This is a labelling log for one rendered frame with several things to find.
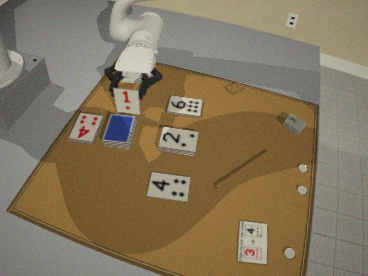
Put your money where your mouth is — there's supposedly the grey round disc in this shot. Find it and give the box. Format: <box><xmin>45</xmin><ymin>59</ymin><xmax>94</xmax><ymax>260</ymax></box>
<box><xmin>298</xmin><ymin>164</ymin><xmax>307</xmax><ymax>172</ymax></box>
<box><xmin>298</xmin><ymin>186</ymin><xmax>307</xmax><ymax>195</ymax></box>
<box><xmin>284</xmin><ymin>248</ymin><xmax>295</xmax><ymax>259</ymax></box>

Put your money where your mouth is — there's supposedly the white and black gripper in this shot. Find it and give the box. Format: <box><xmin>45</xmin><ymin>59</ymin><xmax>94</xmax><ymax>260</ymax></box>
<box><xmin>104</xmin><ymin>42</ymin><xmax>162</xmax><ymax>100</ymax></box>

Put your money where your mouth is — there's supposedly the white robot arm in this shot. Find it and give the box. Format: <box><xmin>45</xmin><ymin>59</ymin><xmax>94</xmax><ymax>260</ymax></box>
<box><xmin>0</xmin><ymin>0</ymin><xmax>164</xmax><ymax>89</ymax></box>

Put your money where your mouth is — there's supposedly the white printed card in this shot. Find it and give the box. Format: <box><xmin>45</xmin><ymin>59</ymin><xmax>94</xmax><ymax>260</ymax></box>
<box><xmin>237</xmin><ymin>221</ymin><xmax>267</xmax><ymax>265</ymax></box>

